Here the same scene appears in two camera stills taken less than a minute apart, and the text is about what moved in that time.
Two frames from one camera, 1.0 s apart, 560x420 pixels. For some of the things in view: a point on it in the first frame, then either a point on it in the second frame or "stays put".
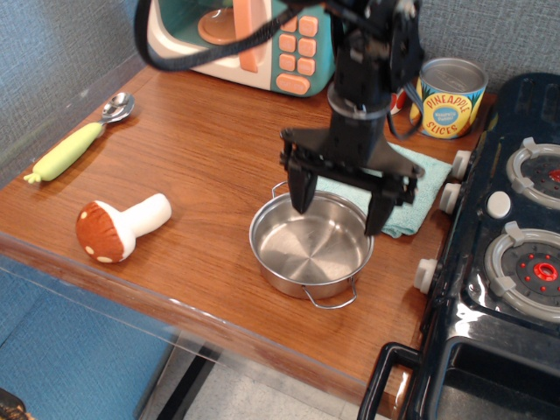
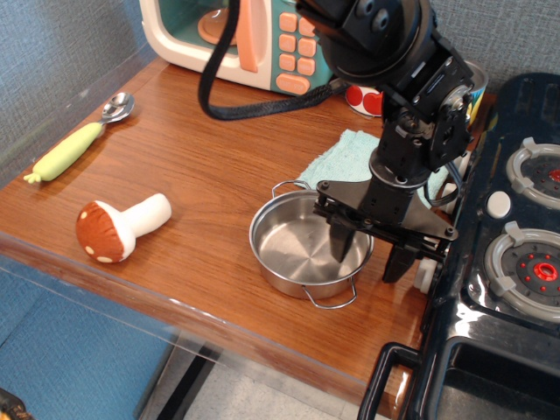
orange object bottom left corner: [11, 408] stays put
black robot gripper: [353, 148] → [389, 212]
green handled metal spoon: [114, 108] stays put
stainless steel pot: [315, 254] stays put
